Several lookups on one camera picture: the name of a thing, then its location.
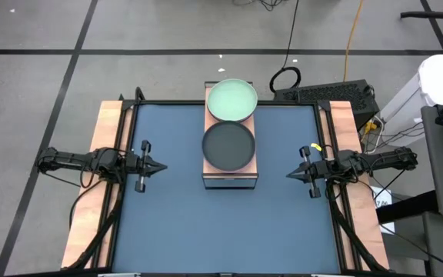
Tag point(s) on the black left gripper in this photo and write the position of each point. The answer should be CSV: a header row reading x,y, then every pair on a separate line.
x,y
137,166

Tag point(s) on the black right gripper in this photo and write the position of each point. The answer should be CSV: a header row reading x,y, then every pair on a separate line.
x,y
319,171

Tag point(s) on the black plate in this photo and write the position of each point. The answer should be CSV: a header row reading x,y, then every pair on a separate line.
x,y
228,146

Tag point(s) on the mint green plate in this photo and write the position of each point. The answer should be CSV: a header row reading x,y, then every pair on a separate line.
x,y
232,99

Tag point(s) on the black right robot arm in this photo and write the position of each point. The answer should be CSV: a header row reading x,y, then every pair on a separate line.
x,y
383,161

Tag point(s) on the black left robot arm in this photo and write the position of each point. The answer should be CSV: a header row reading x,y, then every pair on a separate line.
x,y
71,161

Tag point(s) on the yellow tag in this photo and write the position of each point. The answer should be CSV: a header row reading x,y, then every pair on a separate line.
x,y
316,146

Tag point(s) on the white paper sheet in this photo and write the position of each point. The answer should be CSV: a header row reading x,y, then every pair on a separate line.
x,y
377,196

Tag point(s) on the yellow power plug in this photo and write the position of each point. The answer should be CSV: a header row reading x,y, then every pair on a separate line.
x,y
369,127

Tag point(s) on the black computer case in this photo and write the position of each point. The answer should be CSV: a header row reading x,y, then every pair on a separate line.
x,y
333,94

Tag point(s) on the blue table mat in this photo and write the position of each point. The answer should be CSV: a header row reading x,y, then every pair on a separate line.
x,y
225,231

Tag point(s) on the black base beam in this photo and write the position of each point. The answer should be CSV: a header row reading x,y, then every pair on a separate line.
x,y
406,207

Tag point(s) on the white cylindrical bin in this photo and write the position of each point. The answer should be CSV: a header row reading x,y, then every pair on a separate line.
x,y
437,81

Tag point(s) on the black bar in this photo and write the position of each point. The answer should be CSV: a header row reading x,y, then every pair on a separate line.
x,y
433,15

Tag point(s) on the black metal table frame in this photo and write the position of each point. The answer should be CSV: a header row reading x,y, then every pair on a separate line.
x,y
126,104

